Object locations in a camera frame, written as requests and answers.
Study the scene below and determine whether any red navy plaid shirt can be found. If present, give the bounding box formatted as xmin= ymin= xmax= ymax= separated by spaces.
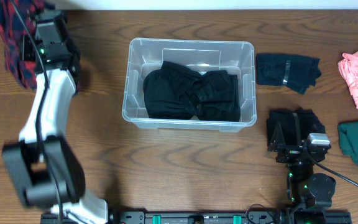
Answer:
xmin=0 ymin=0 xmax=81 ymax=93

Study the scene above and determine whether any black garment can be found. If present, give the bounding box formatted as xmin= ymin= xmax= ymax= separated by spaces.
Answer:
xmin=143 ymin=61 xmax=241 ymax=122

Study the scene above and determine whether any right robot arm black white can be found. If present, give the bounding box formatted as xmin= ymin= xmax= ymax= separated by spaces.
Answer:
xmin=268 ymin=123 xmax=336 ymax=223

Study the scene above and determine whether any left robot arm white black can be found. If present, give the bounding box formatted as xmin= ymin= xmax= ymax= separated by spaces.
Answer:
xmin=2 ymin=35 xmax=109 ymax=223

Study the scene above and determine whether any black banded cloth near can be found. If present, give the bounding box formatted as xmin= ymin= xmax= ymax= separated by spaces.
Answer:
xmin=267 ymin=108 xmax=326 ymax=146

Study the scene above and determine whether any black banded cloth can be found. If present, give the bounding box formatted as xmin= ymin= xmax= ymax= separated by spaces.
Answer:
xmin=267 ymin=108 xmax=326 ymax=146
xmin=255 ymin=53 xmax=322 ymax=95

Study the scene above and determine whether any black banded cloth far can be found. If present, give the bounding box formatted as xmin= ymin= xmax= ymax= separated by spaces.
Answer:
xmin=255 ymin=53 xmax=322 ymax=95

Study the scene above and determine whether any clear plastic storage bin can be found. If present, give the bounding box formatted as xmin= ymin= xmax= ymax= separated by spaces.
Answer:
xmin=122 ymin=37 xmax=257 ymax=132

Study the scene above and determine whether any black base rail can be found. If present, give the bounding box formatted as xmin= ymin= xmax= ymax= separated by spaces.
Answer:
xmin=40 ymin=210 xmax=352 ymax=224

